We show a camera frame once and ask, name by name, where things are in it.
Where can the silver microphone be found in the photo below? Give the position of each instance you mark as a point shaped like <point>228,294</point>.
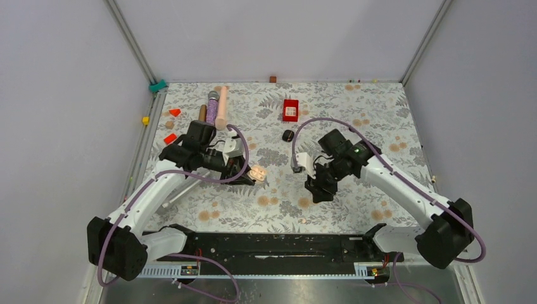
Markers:
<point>186,184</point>

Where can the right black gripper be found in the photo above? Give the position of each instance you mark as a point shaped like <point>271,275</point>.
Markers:
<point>315,187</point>

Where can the red small box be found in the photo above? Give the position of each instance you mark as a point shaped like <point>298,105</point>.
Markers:
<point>290,110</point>

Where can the brown microphone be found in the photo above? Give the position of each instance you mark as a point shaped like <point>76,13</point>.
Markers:
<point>202,113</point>

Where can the red flat block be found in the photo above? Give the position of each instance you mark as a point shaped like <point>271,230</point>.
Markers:
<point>170,139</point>

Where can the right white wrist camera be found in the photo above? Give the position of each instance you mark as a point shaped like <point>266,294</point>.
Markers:
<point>303,162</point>

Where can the purple glitter microphone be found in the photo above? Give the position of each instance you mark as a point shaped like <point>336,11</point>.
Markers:
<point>212,107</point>

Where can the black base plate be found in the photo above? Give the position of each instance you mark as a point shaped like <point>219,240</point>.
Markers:
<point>258,249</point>

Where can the red triangular block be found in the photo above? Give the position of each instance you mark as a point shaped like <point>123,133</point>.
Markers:
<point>175,112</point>

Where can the pink microphone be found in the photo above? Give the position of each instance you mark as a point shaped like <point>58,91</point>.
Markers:
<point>221,118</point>

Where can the beige earbud charging case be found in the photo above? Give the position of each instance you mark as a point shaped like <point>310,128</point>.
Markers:
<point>257,173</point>

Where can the floral patterned table mat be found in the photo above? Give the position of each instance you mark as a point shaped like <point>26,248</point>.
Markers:
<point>378,111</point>

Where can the slotted cable duct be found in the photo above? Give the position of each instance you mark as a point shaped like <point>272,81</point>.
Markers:
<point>187,270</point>

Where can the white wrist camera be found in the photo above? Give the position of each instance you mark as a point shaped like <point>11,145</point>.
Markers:
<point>303,162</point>
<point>233,147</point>

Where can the black earbud case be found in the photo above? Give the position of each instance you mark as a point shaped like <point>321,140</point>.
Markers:
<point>288,136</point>

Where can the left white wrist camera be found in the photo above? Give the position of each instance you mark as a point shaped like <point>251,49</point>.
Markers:
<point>233,147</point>

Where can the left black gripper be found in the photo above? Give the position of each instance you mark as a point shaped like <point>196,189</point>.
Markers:
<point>233,167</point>

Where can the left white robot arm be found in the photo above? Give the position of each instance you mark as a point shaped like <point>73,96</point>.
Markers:
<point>117,244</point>

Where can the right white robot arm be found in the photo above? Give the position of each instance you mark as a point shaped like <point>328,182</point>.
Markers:
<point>444,226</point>

